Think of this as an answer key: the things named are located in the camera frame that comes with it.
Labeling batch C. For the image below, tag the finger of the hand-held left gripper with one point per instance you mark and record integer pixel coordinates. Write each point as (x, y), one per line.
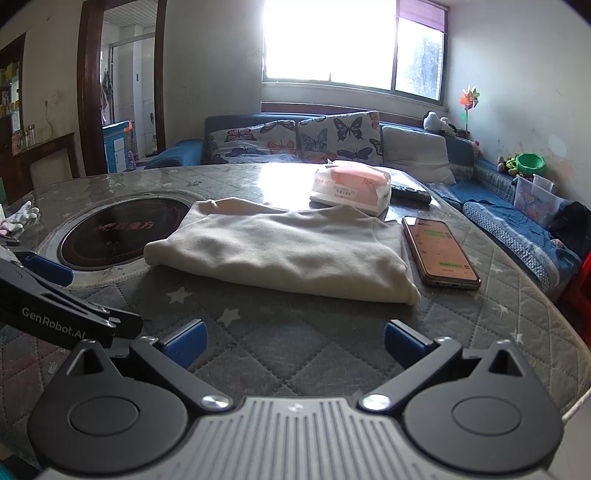
(48, 272)
(124, 325)

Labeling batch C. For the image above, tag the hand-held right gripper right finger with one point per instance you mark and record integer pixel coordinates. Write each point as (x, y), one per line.
(405, 341)

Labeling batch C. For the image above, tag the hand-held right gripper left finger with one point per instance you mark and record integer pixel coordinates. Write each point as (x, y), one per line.
(187, 344)

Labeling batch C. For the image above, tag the cream long-sleeve garment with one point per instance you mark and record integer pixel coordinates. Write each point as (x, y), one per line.
(277, 249)

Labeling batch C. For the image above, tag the pink cloth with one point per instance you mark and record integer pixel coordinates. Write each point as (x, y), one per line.
(5, 227)

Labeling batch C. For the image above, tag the white glove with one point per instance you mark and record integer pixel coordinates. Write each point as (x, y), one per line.
(23, 214)

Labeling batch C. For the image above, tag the round black induction cooker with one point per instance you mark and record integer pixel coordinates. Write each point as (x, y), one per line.
(106, 230)

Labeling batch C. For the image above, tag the smartphone with gold case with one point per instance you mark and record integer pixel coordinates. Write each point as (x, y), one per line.
(438, 251)

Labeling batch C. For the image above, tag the dark wooden cabinet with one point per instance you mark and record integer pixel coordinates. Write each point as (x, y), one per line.
(46, 147)

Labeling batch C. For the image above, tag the blue plastic cabinet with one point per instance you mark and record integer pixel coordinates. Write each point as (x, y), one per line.
(113, 147)

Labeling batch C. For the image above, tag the black remote control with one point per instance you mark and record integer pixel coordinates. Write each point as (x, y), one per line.
(408, 193)

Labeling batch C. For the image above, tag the pink white tissue pack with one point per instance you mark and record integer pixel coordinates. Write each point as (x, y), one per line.
(351, 187)

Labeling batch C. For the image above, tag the blue sofa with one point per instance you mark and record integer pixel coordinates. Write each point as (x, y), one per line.
(180, 154)

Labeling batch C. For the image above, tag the red plastic stool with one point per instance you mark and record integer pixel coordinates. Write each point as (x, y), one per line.
(579, 286)

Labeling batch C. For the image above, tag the dark wooden display shelf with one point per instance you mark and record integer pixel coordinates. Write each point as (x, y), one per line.
(11, 92)

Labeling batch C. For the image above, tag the plain grey cushion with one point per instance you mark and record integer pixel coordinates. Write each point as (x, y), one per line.
(415, 152)

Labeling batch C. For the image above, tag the clear plastic storage box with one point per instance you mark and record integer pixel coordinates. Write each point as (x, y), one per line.
(535, 201)

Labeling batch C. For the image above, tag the small brown green plush toy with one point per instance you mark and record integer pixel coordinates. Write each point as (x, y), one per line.
(507, 165)

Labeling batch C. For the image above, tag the black bag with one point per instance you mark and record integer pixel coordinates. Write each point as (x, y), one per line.
(572, 221)

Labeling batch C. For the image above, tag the small pink plush toy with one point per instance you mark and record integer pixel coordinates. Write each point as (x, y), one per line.
(476, 147)

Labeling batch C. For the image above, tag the wide butterfly print cushion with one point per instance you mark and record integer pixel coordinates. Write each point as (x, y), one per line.
(249, 143)

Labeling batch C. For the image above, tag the square butterfly print cushion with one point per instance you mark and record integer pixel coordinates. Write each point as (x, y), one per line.
(332, 138)

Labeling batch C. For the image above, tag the green plastic bowl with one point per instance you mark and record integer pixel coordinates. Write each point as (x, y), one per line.
(531, 164)

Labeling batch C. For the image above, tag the panda plush toy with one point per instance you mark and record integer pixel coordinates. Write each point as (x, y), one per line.
(431, 122)

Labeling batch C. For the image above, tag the colourful pinwheel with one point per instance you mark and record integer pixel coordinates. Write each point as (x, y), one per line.
(468, 99)

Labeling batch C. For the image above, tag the window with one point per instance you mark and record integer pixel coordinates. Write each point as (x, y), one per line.
(323, 37)

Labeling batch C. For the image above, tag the purple window blind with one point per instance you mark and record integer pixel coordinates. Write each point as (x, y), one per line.
(422, 14)

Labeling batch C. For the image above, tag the dark wooden door frame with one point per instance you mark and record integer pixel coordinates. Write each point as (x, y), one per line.
(87, 92)

